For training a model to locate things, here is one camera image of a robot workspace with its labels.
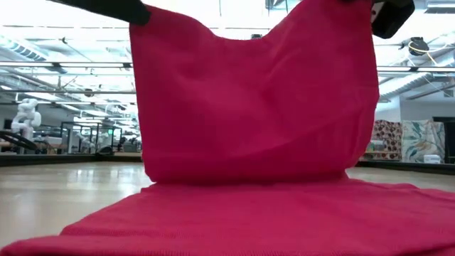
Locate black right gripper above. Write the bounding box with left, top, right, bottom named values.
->
left=369, top=0, right=416, bottom=40

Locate red cloth napkin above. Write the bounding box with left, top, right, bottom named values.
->
left=0, top=0, right=455, bottom=256

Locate brown floral fabric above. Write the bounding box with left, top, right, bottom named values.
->
left=369, top=119, right=403, bottom=161

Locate green leaf print fabric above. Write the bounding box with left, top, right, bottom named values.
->
left=401, top=119, right=446, bottom=164

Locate shelf with coloured containers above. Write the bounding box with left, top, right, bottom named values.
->
left=364, top=142, right=383, bottom=156

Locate dark cabinet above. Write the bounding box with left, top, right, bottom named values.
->
left=432, top=116, right=455, bottom=164

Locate white robot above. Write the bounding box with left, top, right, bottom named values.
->
left=10, top=97, right=43, bottom=144

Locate black stand frame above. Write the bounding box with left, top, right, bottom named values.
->
left=60, top=120, right=124, bottom=154

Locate black curved hose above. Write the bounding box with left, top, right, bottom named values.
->
left=0, top=129, right=38, bottom=152

